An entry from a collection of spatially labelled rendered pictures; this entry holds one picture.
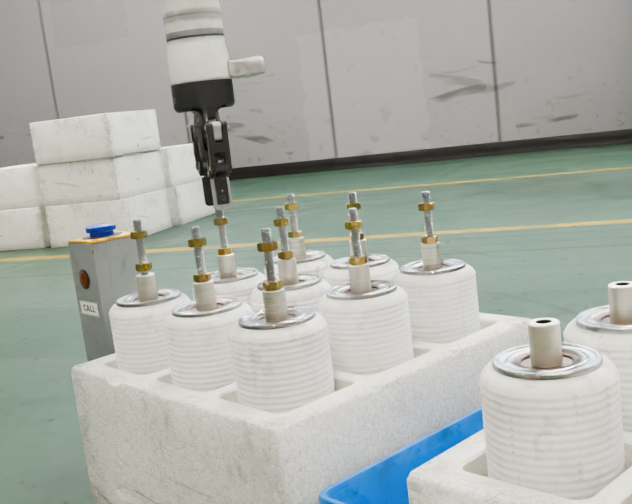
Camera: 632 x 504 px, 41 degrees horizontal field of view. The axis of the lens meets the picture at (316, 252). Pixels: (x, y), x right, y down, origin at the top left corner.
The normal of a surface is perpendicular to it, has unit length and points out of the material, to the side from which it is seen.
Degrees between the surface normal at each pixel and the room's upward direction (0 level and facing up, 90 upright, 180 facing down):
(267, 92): 90
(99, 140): 90
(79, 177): 90
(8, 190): 90
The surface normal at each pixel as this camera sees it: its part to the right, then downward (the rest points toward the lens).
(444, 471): -0.12, -0.98
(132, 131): 0.93, -0.06
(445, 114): -0.35, 0.19
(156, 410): -0.73, 0.20
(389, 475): 0.67, 0.00
